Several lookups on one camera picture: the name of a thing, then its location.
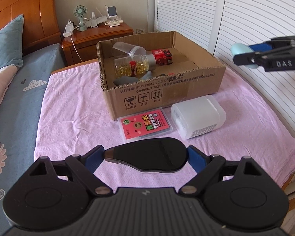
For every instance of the red toy car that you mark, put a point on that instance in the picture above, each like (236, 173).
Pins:
(162, 57)

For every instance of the wooden nightstand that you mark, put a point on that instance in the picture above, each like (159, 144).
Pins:
(81, 46)

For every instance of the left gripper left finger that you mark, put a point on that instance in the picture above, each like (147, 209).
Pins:
(71, 177)

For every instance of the clear empty plastic jar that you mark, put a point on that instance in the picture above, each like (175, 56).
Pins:
(121, 49)

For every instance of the white smart display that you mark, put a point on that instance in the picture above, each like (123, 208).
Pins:
(111, 12)

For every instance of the red card case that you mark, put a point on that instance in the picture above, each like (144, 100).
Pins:
(147, 124)

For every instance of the white remote control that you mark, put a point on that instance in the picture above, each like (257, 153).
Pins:
(113, 23)

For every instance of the white louvered closet door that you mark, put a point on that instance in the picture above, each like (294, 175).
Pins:
(218, 24)

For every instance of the white plastic rectangular bottle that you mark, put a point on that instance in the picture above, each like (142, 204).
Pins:
(197, 116)

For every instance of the wooden headboard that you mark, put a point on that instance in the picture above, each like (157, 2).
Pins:
(40, 23)

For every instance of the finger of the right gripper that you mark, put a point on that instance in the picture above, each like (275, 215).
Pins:
(286, 43)
(259, 54)

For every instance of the blue pillow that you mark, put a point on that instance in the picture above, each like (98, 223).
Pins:
(11, 42)

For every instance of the mint green oval case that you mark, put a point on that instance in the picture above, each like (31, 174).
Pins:
(242, 52)

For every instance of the small white bottle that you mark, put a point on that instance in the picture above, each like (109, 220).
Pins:
(93, 20)

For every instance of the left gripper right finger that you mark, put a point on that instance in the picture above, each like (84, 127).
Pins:
(211, 170)

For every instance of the cardboard box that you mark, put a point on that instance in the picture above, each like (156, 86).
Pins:
(194, 72)

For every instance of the blue floral bedsheet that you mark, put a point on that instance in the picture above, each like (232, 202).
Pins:
(19, 115)

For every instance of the pink bed cover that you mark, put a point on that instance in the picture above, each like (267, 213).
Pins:
(74, 119)

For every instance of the green desk fan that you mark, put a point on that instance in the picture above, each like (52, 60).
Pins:
(80, 11)

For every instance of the white power strip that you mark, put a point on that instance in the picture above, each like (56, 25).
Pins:
(69, 29)

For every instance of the wall socket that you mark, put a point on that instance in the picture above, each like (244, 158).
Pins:
(140, 31)

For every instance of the clear bottle yellow capsules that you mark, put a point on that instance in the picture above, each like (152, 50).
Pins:
(135, 65)

